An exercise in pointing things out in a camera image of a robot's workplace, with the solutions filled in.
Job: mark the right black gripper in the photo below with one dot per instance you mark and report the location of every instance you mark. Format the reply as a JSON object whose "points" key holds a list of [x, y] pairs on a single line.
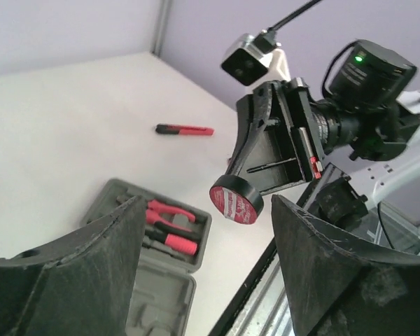
{"points": [[359, 108]]}

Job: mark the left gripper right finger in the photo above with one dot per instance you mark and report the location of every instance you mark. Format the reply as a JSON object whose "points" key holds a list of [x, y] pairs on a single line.
{"points": [[339, 284]]}

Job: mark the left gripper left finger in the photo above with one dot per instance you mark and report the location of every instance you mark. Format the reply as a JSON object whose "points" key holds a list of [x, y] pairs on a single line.
{"points": [[79, 284]]}

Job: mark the black electrical tape roll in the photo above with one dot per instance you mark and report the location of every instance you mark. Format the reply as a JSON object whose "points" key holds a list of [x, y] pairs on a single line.
{"points": [[236, 199]]}

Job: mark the red black pliers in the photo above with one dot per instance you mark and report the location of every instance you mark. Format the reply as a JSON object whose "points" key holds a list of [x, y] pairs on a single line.
{"points": [[156, 209]]}

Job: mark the red-handled screwdriver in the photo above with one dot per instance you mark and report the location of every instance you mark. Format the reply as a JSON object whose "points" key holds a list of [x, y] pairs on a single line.
{"points": [[177, 243]]}

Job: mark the red black utility knife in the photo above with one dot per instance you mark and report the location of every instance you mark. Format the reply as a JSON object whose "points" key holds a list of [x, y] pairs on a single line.
{"points": [[169, 129]]}

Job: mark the grey plastic tool case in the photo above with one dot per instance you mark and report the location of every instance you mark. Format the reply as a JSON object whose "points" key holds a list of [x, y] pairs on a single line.
{"points": [[164, 287]]}

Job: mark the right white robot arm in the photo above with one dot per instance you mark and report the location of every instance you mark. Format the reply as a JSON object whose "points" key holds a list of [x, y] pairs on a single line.
{"points": [[399, 164]]}

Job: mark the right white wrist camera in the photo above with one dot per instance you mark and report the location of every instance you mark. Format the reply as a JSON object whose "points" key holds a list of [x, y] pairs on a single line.
{"points": [[255, 59]]}

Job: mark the right aluminium frame post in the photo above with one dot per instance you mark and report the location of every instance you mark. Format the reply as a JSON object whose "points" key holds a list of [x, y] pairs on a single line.
{"points": [[161, 27]]}

